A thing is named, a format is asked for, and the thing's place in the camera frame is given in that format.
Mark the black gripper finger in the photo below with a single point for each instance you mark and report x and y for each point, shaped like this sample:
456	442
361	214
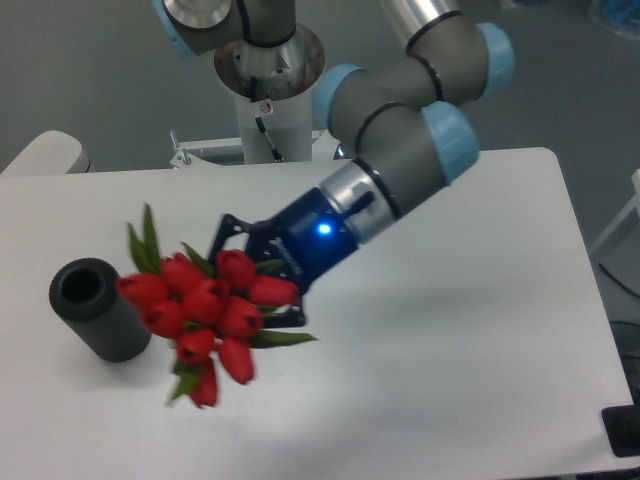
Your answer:
287	315
229	226

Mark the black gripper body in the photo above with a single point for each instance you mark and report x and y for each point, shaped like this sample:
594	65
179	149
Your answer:
309	236

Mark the red tulip bouquet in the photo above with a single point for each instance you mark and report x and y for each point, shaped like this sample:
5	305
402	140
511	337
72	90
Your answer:
214	313

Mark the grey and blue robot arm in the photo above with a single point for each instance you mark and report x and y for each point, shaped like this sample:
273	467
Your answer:
403	127

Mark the dark grey ribbed vase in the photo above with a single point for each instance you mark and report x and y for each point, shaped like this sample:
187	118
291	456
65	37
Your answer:
83	294

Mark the white chair armrest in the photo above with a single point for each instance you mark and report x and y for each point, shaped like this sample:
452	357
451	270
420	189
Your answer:
51	153

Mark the black box at table edge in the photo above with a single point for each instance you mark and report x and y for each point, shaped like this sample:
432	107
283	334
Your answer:
622	428

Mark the blue plastic bag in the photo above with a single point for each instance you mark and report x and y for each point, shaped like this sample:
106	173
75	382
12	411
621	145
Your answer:
618	16

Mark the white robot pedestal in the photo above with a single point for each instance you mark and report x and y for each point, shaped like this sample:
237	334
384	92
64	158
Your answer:
272	91

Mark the white frame at right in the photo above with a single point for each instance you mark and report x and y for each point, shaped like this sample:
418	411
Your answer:
619	227

